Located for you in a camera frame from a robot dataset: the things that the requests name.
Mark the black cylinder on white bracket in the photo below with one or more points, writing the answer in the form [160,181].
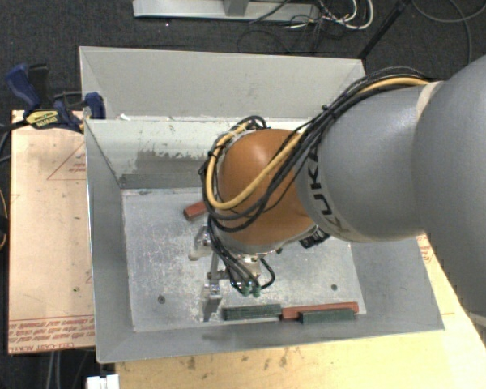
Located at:
[312,238]

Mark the dark green flat block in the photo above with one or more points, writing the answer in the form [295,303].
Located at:
[251,312]
[328,316]

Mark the red-brown flat block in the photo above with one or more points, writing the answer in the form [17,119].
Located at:
[194,211]
[328,307]

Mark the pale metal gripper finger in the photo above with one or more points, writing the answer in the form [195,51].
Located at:
[211,304]
[198,247]

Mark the brown cardboard board, red print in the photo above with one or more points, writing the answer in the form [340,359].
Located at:
[48,225]

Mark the grey metal bin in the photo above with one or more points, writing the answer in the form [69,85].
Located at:
[166,257]

